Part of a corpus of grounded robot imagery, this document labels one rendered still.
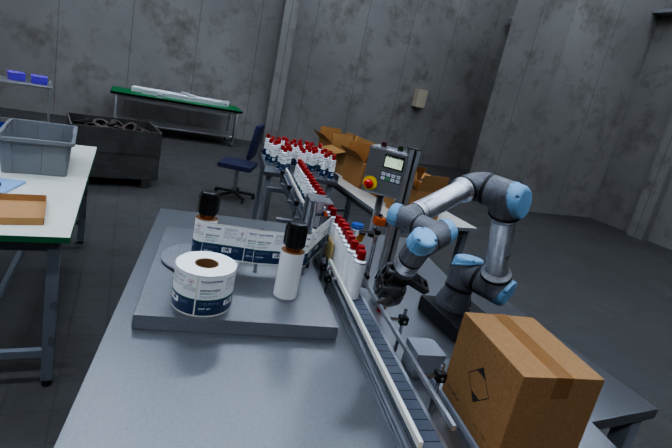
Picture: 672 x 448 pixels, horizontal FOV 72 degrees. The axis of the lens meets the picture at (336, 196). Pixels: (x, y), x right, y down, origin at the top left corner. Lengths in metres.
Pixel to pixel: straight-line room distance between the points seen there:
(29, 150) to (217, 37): 7.36
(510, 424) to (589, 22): 8.75
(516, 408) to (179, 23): 9.51
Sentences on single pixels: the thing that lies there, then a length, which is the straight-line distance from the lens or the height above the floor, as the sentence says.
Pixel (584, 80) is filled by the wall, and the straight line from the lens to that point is 9.78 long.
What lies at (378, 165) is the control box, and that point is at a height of 1.40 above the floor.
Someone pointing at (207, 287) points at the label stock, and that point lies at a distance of 1.56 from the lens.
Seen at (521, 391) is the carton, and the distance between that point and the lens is 1.28.
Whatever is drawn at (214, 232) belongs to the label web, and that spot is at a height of 1.03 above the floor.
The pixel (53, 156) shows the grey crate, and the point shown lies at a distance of 3.24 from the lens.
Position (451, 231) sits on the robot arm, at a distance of 1.40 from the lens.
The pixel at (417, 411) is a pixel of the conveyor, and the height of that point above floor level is 0.88.
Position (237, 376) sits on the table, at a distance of 1.46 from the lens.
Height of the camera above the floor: 1.70
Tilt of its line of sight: 14 degrees down
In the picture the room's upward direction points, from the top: 12 degrees clockwise
